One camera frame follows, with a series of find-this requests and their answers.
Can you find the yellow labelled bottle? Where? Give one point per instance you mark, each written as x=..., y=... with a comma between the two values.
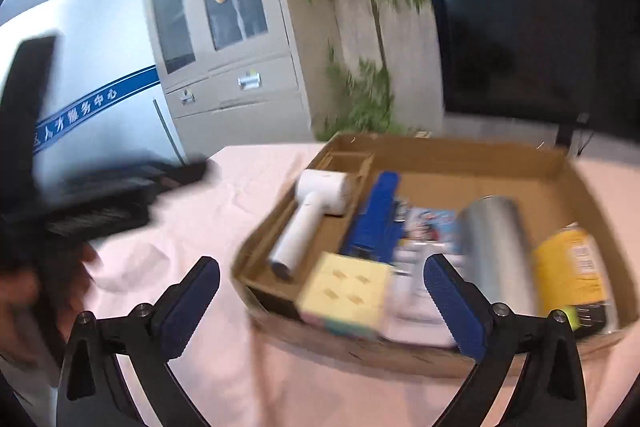
x=570, y=272

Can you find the black television screen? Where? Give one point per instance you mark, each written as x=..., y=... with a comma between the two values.
x=525, y=22

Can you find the black television stand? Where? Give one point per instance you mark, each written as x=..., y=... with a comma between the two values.
x=565, y=134

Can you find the blue box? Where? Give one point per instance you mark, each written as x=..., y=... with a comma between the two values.
x=372, y=217

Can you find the white box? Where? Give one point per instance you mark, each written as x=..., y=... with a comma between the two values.
x=415, y=302

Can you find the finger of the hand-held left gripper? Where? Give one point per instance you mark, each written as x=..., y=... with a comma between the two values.
x=140, y=179
x=100, y=219

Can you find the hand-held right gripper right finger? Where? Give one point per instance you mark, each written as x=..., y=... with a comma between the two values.
x=455, y=307

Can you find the pastel puzzle cube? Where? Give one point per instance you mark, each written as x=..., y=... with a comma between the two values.
x=345, y=297

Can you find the silver metal can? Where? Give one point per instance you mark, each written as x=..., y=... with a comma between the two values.
x=495, y=247

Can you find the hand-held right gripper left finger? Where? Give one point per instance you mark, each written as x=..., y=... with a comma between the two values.
x=192, y=307

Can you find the colourful printed booklet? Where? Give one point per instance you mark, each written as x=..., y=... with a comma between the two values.
x=430, y=227

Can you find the cardboard box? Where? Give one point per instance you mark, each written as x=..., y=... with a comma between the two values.
x=500, y=172

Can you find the white handheld device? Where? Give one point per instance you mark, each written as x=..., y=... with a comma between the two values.
x=320, y=192

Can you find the person's left forearm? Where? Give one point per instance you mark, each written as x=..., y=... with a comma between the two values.
x=25, y=374

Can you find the person's left hand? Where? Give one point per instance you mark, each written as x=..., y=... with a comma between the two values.
x=60, y=302

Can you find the grey glass door cabinet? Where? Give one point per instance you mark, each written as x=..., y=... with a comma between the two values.
x=240, y=72

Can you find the green leafy tree plant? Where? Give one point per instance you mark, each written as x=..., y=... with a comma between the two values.
x=365, y=92

